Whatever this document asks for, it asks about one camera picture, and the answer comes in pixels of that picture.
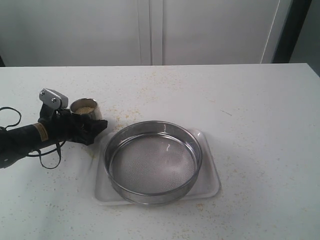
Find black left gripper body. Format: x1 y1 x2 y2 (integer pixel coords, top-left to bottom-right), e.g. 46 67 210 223
38 104 80 143

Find stainless steel cup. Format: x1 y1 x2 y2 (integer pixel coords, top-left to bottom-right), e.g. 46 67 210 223
69 98 103 120

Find yellow grain pile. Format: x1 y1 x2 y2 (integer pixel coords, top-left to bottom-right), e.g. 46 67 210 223
74 106 95 115

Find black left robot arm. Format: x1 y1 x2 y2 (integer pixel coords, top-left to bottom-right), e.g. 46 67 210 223
0 104 84 169

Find round steel mesh sieve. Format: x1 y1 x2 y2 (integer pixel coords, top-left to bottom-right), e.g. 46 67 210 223
103 120 203 205

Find white cabinet doors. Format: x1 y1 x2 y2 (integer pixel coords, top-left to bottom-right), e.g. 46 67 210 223
0 0 292 67

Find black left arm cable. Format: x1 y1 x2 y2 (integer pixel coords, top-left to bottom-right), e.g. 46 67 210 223
0 106 67 170

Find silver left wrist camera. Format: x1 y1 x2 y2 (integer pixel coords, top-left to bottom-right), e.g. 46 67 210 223
39 88 69 110

